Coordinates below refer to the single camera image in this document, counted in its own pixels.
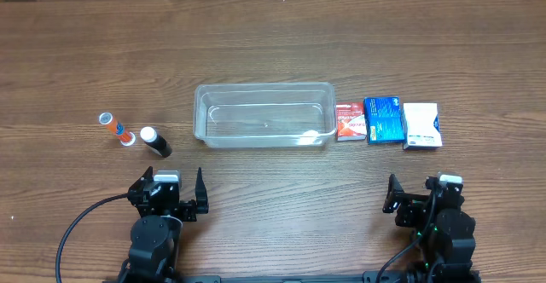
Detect white medicine box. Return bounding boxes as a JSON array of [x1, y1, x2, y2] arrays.
[[403, 103, 443, 150]]

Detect blue medicine box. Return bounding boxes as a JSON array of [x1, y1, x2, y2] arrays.
[[363, 96, 404, 144]]

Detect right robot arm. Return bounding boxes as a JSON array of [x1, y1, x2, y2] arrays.
[[375, 173, 481, 282]]

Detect red medicine box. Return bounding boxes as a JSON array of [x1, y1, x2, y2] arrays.
[[336, 102, 367, 141]]

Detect orange tube white caps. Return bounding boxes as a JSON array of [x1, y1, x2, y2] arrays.
[[98, 112, 136, 147]]

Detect black bottle white cap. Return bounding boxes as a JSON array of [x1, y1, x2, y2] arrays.
[[140, 126, 172, 158]]

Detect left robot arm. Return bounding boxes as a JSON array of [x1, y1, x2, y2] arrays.
[[116, 167, 209, 283]]

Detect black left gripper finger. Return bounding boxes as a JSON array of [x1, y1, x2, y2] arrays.
[[128, 166, 154, 193], [195, 167, 209, 214]]

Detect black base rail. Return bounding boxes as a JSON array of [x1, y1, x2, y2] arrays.
[[178, 269, 410, 283]]

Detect clear plastic container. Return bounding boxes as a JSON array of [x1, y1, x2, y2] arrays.
[[193, 82, 337, 148]]

